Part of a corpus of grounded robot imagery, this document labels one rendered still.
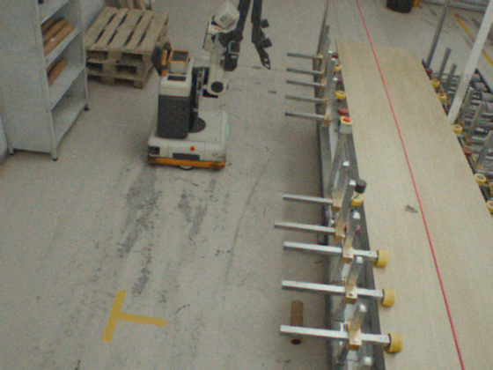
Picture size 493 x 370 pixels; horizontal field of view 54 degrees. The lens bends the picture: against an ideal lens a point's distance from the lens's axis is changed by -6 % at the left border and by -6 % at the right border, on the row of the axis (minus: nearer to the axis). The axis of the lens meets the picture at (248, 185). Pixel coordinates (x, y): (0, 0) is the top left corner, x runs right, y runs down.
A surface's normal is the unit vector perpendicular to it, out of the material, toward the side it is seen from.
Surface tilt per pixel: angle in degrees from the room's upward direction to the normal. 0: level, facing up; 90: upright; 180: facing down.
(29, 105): 90
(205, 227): 0
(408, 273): 0
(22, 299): 0
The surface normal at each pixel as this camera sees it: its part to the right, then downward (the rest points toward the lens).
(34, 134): -0.07, 0.62
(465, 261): 0.11, -0.77
